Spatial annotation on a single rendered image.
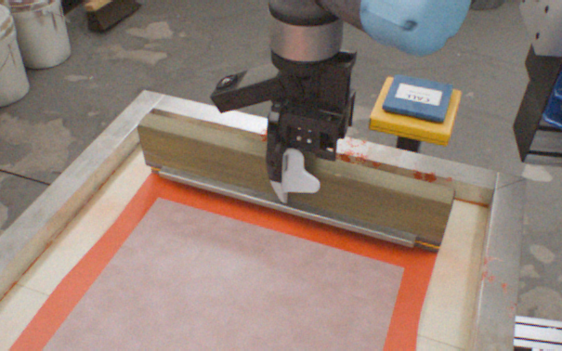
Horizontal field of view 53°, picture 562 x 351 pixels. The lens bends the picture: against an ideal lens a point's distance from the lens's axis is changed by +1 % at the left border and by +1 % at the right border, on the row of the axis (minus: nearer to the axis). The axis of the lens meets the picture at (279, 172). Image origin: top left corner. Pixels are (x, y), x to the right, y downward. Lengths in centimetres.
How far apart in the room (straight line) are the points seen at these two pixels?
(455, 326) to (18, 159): 208
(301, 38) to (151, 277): 34
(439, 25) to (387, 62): 247
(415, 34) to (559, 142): 49
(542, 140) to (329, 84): 40
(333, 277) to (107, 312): 26
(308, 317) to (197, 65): 232
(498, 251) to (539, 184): 168
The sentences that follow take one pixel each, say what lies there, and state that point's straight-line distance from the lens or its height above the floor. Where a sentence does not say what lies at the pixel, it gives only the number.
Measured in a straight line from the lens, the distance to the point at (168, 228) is 75.
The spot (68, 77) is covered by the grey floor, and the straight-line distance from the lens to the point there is 294.
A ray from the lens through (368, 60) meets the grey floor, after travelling 292.
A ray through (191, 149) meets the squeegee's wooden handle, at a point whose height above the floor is 104.
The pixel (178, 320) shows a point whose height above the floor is 95.
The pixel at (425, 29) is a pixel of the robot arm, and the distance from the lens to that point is 45.
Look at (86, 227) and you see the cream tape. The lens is 78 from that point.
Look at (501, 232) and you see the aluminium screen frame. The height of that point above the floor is 99.
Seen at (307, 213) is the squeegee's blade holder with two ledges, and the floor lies 99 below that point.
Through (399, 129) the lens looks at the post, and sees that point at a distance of 93.
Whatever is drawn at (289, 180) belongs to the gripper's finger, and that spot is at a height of 104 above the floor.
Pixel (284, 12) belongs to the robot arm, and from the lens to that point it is 54.
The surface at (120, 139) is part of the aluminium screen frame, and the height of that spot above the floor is 99.
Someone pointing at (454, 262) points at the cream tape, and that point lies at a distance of 73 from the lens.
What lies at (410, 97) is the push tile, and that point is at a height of 97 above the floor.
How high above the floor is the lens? 150
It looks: 43 degrees down
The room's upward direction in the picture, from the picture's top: straight up
